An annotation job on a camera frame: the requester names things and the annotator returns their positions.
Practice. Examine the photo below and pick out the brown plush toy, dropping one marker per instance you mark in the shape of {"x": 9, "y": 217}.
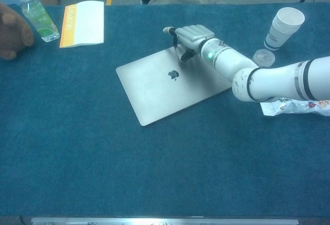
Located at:
{"x": 13, "y": 36}

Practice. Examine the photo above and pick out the green label water bottle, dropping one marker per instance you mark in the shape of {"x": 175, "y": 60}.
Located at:
{"x": 38, "y": 18}

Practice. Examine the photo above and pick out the white printed snack bag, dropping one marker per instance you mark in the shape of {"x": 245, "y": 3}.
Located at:
{"x": 283, "y": 108}

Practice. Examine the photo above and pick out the silver apple laptop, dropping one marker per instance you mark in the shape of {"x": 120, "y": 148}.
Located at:
{"x": 154, "y": 93}

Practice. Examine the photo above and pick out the aluminium frame rail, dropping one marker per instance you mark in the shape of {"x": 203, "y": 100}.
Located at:
{"x": 165, "y": 221}

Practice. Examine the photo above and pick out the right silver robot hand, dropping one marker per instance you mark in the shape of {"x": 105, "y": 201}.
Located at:
{"x": 192, "y": 36}

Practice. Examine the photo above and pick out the blue table cloth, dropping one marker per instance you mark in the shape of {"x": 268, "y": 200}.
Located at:
{"x": 77, "y": 132}

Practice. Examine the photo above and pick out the small clear plastic jar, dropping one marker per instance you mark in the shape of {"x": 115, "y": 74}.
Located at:
{"x": 264, "y": 57}

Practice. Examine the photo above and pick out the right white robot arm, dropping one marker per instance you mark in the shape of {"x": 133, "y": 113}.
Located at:
{"x": 232, "y": 60}

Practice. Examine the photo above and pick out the white and orange book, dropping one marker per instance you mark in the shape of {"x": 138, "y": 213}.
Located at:
{"x": 87, "y": 23}

